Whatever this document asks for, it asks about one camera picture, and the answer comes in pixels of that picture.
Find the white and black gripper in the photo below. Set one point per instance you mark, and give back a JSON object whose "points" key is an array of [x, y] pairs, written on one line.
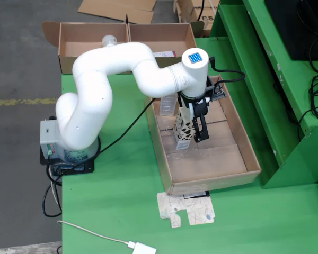
{"points": [[201, 107]]}

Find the cow print hand cream box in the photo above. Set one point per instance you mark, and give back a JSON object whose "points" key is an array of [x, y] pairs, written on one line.
{"points": [[181, 132]]}

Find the large shallow cardboard tray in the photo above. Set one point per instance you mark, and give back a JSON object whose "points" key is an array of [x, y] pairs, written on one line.
{"points": [[214, 161]]}

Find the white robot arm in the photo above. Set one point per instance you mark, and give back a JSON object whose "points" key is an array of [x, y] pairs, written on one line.
{"points": [[95, 79]]}

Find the beige printed cardboard cutout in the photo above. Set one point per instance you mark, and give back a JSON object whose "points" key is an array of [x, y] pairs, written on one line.
{"points": [[196, 209]]}

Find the open brown cardboard box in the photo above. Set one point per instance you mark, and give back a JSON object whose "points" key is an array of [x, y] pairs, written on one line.
{"points": [[161, 31], [69, 63]]}

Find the stack of printed cardboard boxes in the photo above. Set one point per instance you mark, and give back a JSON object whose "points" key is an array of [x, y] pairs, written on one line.
{"points": [[190, 10]]}

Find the small open cardboard box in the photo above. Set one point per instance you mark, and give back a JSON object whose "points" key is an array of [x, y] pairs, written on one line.
{"points": [[116, 8]]}

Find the grey robot controller box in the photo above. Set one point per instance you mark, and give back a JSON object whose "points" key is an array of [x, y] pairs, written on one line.
{"points": [[46, 137]]}

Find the plain white tall carton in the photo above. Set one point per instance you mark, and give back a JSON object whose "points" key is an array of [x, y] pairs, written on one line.
{"points": [[167, 105]]}

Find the black card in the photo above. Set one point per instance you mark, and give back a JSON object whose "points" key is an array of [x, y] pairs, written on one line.
{"points": [[198, 195]]}

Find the green metal shelf unit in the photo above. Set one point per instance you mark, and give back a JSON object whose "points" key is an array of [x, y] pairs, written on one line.
{"points": [[281, 148]]}

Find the flat white and red carton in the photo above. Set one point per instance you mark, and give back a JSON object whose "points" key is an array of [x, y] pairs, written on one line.
{"points": [[165, 54]]}

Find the clear bottle with teal cap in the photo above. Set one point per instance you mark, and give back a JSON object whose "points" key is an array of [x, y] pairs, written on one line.
{"points": [[109, 40]]}

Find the white power adapter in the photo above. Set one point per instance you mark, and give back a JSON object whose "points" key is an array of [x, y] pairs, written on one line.
{"points": [[145, 248]]}

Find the black monitor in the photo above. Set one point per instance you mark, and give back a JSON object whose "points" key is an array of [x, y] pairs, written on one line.
{"points": [[286, 26]]}

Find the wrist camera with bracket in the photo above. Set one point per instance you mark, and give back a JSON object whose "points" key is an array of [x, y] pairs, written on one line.
{"points": [[218, 94]]}

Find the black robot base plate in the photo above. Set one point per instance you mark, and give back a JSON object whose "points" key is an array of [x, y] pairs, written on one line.
{"points": [[87, 168]]}

